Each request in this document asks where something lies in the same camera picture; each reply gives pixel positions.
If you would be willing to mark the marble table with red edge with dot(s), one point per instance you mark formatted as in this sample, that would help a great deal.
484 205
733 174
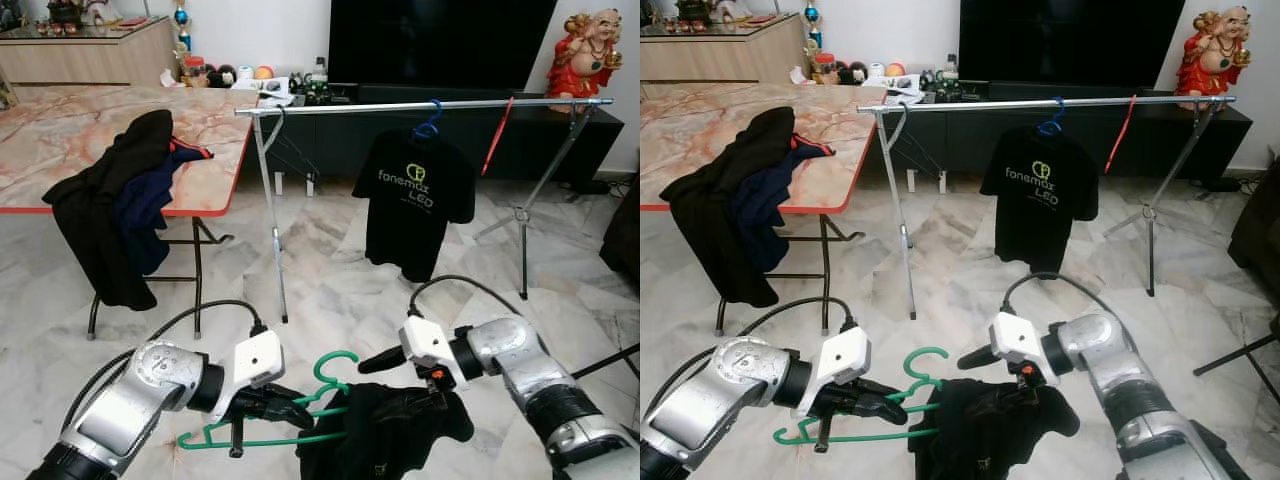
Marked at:
80 130
720 130

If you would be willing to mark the red laughing Buddha statue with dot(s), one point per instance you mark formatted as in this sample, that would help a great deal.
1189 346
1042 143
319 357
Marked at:
1212 55
585 55

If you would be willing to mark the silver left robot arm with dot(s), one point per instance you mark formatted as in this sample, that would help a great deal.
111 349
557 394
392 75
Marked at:
130 390
730 385

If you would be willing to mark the red plastic hanger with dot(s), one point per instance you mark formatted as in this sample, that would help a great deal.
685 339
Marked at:
1120 135
497 140

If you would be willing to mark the white ceramic figurine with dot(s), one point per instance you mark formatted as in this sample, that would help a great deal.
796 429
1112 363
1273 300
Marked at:
105 10
728 8

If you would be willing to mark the silver metal clothes rack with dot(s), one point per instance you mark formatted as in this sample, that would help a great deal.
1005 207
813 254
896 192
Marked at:
400 104
1020 102

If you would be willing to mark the green plastic hanger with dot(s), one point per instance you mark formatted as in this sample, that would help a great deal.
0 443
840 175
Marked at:
790 436
200 440

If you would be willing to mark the plain black garment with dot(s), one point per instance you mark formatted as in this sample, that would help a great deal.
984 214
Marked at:
990 430
390 430

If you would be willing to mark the orange ball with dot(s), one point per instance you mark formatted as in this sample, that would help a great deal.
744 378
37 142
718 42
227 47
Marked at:
894 70
264 72

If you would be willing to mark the red-lidded jar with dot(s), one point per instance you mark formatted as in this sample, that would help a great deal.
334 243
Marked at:
825 68
193 70

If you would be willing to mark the black metal stand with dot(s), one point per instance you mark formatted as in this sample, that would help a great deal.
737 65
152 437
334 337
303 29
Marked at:
1235 355
605 362

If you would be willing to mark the large black television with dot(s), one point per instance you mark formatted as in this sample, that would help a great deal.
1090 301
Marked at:
440 40
1070 40

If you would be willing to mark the stack of white papers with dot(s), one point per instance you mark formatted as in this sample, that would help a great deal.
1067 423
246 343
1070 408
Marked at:
902 90
272 92

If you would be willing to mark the gold and blue trophy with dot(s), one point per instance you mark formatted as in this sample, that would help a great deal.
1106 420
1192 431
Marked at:
812 25
181 25

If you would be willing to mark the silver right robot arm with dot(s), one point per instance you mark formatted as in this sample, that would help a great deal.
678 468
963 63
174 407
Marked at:
1130 390
540 390

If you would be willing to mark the black plush ball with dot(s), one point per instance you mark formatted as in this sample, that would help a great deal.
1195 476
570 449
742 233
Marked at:
229 74
846 74
860 72
215 76

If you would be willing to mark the dark metal ornament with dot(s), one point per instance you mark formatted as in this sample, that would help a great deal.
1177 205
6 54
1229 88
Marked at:
70 12
695 10

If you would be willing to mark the blue plastic hanger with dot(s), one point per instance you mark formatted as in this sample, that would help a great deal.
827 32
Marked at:
1053 120
432 122

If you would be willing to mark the black TV console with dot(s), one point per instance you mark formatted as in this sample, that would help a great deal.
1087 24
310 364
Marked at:
450 140
1080 135

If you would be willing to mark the white and blue ball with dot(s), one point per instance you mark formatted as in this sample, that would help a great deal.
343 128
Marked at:
246 72
876 70

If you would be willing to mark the pile of small electronics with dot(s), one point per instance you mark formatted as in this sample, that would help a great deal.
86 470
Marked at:
320 90
950 85

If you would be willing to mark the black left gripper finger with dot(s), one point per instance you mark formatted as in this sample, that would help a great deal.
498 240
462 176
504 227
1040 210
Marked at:
288 397
292 420
880 417
873 394

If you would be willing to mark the thick black jacket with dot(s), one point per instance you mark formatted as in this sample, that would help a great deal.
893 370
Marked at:
730 220
100 220

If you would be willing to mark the black printed T-shirt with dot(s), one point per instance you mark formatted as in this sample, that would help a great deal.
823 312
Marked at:
415 200
1040 195

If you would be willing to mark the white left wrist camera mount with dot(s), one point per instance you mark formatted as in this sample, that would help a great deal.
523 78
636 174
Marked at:
842 360
255 360

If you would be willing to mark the light wooden cabinet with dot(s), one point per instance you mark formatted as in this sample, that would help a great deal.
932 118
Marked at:
90 60
720 55

